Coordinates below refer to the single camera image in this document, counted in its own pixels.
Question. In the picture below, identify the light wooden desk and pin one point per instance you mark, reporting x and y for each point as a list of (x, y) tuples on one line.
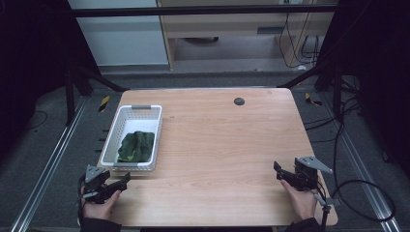
[(225, 25)]

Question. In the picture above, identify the aluminium floor rail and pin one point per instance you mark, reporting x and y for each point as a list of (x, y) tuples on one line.
[(364, 174), (48, 167)]

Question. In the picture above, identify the black curtain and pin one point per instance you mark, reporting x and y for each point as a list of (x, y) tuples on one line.
[(380, 71), (32, 64)]

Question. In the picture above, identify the white cabinet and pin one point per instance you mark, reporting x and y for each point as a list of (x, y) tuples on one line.
[(122, 42)]

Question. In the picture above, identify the black metal frame strut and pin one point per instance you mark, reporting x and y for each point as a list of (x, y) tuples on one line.
[(69, 96), (336, 90)]

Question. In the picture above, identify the white plastic basket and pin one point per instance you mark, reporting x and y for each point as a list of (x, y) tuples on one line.
[(129, 111)]

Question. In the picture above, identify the black metal crossbar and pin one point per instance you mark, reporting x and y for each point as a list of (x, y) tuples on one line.
[(193, 10)]

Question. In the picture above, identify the person's left hand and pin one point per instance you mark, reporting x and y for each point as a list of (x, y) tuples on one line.
[(100, 209)]

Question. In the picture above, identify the black yellow striped tape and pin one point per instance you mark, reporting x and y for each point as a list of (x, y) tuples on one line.
[(104, 103), (312, 100)]

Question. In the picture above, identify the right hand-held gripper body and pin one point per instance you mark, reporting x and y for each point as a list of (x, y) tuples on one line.
[(306, 175)]

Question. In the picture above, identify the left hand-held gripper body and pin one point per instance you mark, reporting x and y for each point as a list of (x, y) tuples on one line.
[(96, 180)]

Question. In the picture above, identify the dark green leafy vegetable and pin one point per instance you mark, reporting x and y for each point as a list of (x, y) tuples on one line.
[(137, 146)]

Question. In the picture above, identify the person's right hand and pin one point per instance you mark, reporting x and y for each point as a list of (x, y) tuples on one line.
[(301, 201)]

